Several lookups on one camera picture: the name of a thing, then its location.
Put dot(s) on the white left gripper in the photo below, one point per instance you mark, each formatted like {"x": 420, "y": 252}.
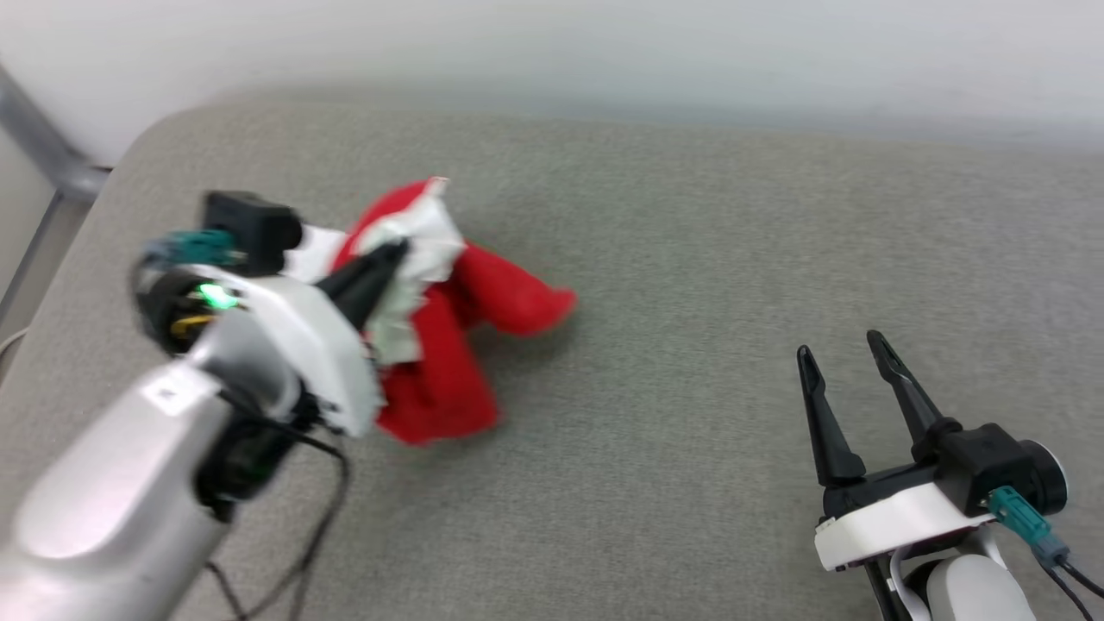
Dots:
{"x": 319, "y": 345}

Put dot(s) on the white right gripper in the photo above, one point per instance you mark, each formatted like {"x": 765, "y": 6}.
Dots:
{"x": 897, "y": 522}

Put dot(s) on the red and white garment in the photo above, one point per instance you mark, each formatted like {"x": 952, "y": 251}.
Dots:
{"x": 448, "y": 379}

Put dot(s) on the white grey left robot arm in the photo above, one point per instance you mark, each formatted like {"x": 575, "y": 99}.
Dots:
{"x": 112, "y": 500}

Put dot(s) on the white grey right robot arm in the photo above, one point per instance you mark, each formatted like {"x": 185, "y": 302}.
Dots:
{"x": 970, "y": 591}

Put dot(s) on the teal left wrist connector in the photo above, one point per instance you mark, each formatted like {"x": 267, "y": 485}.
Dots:
{"x": 200, "y": 247}

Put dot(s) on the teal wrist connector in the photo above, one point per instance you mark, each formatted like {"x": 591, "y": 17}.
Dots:
{"x": 200, "y": 247}
{"x": 1022, "y": 519}

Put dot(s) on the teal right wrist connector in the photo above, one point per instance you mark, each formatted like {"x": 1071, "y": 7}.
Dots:
{"x": 1022, "y": 519}

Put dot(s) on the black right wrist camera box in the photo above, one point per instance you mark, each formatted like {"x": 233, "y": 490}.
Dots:
{"x": 992, "y": 466}

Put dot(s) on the grey metal frame rail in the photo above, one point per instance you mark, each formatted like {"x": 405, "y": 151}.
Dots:
{"x": 47, "y": 151}

